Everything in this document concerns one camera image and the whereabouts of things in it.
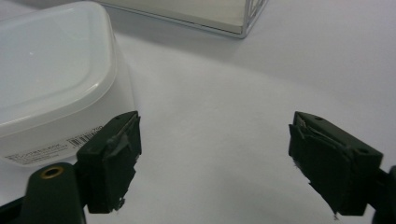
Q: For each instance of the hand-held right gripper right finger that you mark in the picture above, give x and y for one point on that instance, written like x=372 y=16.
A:
x=330 y=161

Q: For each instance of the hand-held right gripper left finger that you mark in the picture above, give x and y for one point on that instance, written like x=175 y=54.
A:
x=107 y=168

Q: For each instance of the white plastic lidded container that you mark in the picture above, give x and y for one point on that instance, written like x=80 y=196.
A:
x=53 y=81

